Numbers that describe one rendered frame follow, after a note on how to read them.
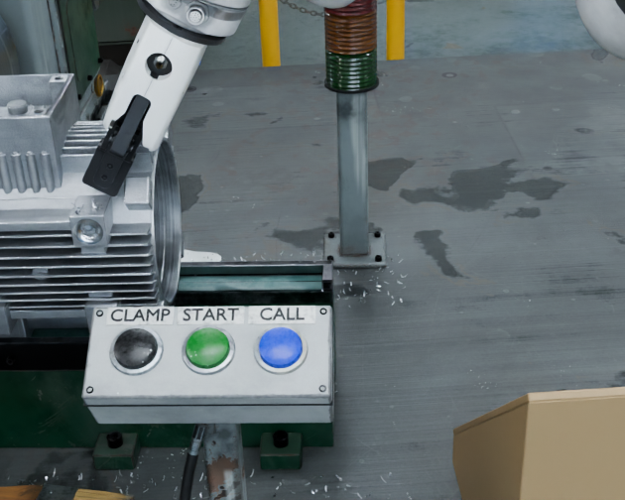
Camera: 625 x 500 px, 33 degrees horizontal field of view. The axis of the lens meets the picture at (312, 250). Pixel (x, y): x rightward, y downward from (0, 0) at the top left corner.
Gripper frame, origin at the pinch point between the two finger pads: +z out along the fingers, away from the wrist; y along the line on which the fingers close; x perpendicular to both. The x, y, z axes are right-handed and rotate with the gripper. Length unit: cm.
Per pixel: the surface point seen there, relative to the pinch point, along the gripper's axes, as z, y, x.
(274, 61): 72, 238, -34
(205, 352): -2.7, -22.1, -11.0
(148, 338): -1.1, -21.2, -7.2
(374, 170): 14, 59, -35
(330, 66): -5.3, 34.1, -17.7
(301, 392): -4.2, -24.0, -17.5
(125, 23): 115, 314, 15
